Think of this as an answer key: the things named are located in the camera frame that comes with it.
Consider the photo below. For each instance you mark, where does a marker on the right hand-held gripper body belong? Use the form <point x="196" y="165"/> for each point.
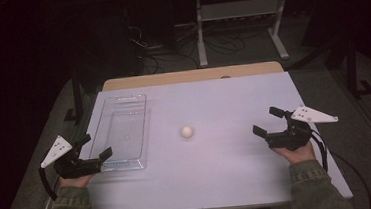
<point x="293" y="137"/>

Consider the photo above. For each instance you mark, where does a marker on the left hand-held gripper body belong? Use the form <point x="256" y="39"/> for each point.
<point x="68" y="169"/>

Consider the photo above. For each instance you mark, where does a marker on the clear plastic tray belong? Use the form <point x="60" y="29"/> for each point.
<point x="122" y="136"/>

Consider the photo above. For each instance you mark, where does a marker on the white table tennis ball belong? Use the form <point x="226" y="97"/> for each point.
<point x="187" y="131"/>

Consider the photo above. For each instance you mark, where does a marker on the person's left hand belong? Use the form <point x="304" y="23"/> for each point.
<point x="76" y="181"/>

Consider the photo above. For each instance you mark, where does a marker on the person's right hand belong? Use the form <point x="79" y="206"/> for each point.
<point x="298" y="156"/>

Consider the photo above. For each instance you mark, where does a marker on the black stand leg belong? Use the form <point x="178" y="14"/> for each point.
<point x="353" y="71"/>
<point x="77" y="99"/>

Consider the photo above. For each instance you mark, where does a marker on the white metal stand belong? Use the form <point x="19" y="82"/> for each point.
<point x="239" y="10"/>

